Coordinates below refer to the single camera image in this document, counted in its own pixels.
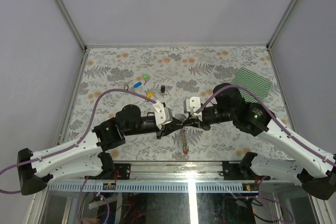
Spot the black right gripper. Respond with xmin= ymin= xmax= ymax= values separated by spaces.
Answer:
xmin=183 ymin=105 xmax=235 ymax=131

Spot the yellow key tag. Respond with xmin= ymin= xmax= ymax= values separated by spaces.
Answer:
xmin=146 ymin=92 xmax=154 ymax=98

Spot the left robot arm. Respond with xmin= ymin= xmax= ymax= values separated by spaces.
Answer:
xmin=17 ymin=104 xmax=183 ymax=196

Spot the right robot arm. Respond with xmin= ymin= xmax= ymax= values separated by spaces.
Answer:
xmin=183 ymin=83 xmax=335 ymax=200

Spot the floral table mat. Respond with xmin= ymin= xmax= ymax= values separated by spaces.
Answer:
xmin=60 ymin=46 xmax=290 ymax=161

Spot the blue key tag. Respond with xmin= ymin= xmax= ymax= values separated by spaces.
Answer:
xmin=133 ymin=82 xmax=142 ymax=88

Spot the green key tag far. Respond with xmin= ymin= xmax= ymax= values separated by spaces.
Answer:
xmin=142 ymin=74 xmax=150 ymax=80

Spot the green striped cloth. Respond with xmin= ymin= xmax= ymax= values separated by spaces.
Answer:
xmin=231 ymin=68 xmax=272 ymax=101

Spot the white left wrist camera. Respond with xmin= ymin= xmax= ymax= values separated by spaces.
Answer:
xmin=153 ymin=100 xmax=173 ymax=127

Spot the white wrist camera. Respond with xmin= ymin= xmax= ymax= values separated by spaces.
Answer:
xmin=183 ymin=97 xmax=202 ymax=121
xmin=153 ymin=100 xmax=173 ymax=127

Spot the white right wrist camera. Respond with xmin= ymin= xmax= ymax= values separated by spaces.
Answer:
xmin=183 ymin=97 xmax=202 ymax=121

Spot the aluminium front rail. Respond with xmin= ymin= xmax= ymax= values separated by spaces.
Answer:
xmin=56 ymin=161 xmax=263 ymax=193

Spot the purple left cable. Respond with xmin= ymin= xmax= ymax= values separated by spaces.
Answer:
xmin=0 ymin=89 xmax=158 ymax=195

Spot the purple cable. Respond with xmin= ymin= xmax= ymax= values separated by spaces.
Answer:
xmin=195 ymin=84 xmax=336 ymax=167
xmin=0 ymin=89 xmax=158 ymax=195

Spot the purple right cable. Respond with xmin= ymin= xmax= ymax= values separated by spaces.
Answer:
xmin=195 ymin=84 xmax=336 ymax=167

